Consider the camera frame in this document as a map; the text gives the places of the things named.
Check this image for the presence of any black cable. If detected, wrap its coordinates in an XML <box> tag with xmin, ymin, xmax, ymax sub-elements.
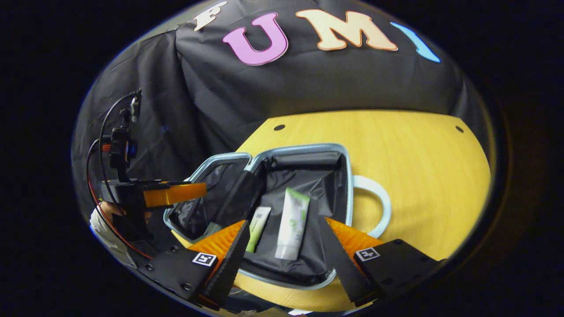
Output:
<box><xmin>98</xmin><ymin>92</ymin><xmax>134</xmax><ymax>185</ymax></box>

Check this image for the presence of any large white green tube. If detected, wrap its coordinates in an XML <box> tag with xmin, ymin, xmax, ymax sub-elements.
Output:
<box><xmin>275</xmin><ymin>187</ymin><xmax>311</xmax><ymax>261</ymax></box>

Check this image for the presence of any red cable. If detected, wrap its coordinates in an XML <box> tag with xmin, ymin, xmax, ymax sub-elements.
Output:
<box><xmin>86</xmin><ymin>139</ymin><xmax>154</xmax><ymax>261</ymax></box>

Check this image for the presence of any black backdrop cloth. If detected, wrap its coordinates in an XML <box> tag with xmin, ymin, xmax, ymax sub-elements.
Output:
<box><xmin>73</xmin><ymin>0</ymin><xmax>494</xmax><ymax>221</ymax></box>

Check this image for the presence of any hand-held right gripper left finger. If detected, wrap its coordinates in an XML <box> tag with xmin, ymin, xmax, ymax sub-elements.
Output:
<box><xmin>137</xmin><ymin>219</ymin><xmax>251</xmax><ymax>311</ymax></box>

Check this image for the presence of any small green tube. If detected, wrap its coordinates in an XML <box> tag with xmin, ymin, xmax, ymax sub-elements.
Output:
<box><xmin>245</xmin><ymin>206</ymin><xmax>272</xmax><ymax>254</ymax></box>

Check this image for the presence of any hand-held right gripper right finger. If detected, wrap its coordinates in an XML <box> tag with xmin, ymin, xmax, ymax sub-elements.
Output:
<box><xmin>316</xmin><ymin>216</ymin><xmax>444</xmax><ymax>308</ymax></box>

